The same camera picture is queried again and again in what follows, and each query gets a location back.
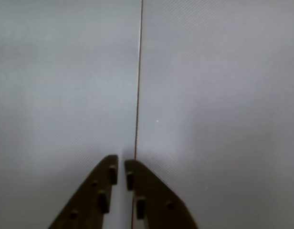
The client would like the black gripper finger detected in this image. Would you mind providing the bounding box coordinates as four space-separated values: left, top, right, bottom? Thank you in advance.
124 159 200 229
48 155 119 229

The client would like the grey rubber mat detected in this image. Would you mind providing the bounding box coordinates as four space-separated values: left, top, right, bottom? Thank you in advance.
131 0 294 229
0 0 143 229

